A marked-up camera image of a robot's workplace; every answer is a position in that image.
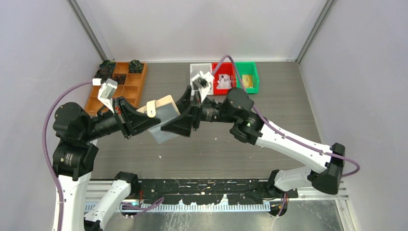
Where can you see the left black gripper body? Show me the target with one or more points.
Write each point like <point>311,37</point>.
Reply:
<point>120,117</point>

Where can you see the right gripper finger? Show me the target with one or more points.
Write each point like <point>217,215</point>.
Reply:
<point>184,101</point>
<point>180,125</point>

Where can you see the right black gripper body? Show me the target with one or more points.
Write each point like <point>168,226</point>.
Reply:
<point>196,105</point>

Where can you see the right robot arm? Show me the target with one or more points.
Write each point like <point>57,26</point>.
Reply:
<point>323,164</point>

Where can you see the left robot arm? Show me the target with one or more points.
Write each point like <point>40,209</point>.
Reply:
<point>73,161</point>

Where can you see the white cards in red bin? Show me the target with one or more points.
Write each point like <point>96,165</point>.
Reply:
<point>223,82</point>

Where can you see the gold card in green bin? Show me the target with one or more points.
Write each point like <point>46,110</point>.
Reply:
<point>247,81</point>

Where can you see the black item in white bin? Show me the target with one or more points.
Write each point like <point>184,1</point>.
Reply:
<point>198,83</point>

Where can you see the white plastic bin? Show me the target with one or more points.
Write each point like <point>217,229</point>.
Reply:
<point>205,67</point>

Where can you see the wooden compartment tray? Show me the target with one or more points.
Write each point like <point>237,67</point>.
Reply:
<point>133,86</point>

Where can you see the red plastic bin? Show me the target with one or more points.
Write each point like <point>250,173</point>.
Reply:
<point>225,68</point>

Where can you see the dark bundle middle centre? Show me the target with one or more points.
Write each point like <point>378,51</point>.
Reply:
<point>120,79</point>

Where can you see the dark bundle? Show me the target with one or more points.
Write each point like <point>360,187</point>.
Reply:
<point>108,65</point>
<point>135,67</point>
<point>103,74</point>
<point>120,79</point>

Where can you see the dark bundle middle left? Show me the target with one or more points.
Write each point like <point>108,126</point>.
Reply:
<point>103,74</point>

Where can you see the dark bundle top right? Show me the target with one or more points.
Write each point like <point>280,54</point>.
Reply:
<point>135,67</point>

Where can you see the green plastic bin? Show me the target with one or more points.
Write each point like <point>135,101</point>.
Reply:
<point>250,69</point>

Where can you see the dark bundle top left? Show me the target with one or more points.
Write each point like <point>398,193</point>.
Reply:
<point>108,65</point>

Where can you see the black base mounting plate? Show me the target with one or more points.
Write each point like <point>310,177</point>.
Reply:
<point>205,191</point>

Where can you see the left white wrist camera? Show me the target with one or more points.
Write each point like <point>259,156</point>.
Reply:
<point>106,91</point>

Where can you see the aluminium rail frame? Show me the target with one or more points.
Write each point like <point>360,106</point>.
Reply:
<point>97,189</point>

